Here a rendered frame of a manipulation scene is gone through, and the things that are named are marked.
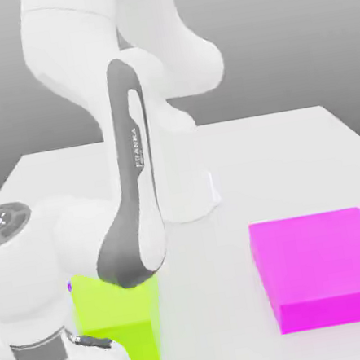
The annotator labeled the large lime green box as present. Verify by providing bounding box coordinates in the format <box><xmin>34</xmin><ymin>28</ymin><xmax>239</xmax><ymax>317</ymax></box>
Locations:
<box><xmin>5</xmin><ymin>261</ymin><xmax>172</xmax><ymax>360</ymax></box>

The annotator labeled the large magenta box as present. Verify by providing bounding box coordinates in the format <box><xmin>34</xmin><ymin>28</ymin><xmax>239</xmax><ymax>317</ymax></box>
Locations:
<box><xmin>247</xmin><ymin>204</ymin><xmax>360</xmax><ymax>339</ymax></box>

